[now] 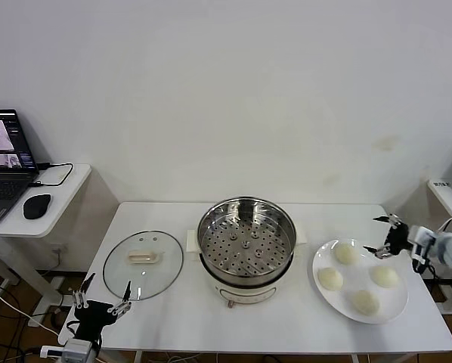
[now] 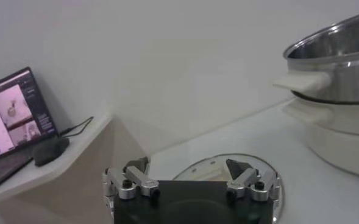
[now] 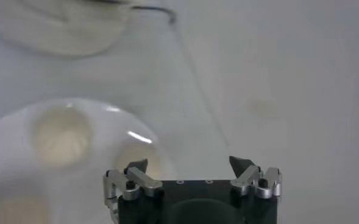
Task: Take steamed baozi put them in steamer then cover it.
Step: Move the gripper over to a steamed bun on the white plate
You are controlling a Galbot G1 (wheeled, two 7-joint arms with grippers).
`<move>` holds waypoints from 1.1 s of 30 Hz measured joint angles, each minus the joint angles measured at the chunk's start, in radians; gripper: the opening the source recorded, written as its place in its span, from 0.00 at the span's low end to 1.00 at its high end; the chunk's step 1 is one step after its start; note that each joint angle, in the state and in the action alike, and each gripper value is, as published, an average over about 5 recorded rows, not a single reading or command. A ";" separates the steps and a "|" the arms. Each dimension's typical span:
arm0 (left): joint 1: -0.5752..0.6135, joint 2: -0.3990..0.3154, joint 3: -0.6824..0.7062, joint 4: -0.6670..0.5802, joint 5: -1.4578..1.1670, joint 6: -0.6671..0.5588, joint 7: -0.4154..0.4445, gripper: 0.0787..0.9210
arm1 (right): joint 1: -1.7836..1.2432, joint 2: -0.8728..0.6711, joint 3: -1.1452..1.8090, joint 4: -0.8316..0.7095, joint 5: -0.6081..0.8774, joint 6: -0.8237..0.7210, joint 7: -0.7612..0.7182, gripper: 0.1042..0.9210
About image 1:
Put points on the white electric cooking pot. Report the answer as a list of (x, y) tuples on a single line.
[(245, 293)]

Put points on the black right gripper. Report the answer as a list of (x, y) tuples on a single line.
[(398, 238)]

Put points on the round glass pot lid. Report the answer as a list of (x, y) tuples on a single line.
[(154, 272)]

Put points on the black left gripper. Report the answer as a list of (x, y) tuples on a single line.
[(91, 319)]

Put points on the black computer mouse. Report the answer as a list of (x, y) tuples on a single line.
[(37, 206)]

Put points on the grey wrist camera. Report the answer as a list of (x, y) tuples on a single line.
[(78, 349), (422, 238)]

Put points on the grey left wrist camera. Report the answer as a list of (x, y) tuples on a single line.
[(78, 349)]

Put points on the white rounded side desk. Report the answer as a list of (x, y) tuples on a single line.
[(59, 204)]

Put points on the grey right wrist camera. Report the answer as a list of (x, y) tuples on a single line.
[(422, 238)]

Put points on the white round plate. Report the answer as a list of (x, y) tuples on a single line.
[(356, 274)]

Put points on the stainless steel steamer basket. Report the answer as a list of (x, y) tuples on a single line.
[(245, 242)]

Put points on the white wall socket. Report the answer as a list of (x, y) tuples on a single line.
[(59, 249)]

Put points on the white steamed baozi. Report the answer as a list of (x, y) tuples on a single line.
[(345, 253), (330, 279), (384, 276), (366, 301)]

